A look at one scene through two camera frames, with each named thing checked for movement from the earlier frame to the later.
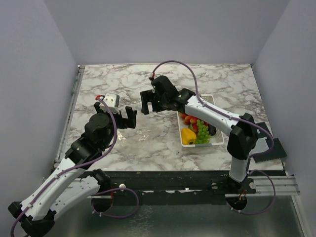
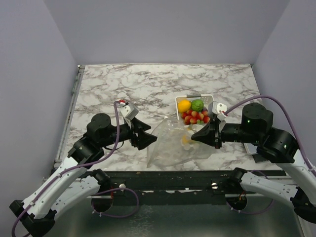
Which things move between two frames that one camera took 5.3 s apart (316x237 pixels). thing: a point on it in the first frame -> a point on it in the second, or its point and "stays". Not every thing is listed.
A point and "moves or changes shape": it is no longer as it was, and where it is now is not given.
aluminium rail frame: (163, 183) stays
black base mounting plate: (177, 183) stays
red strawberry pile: (192, 121) stays
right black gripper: (148, 96) -> (210, 135)
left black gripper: (126, 123) -> (144, 138)
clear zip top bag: (128, 136) moves or changes shape
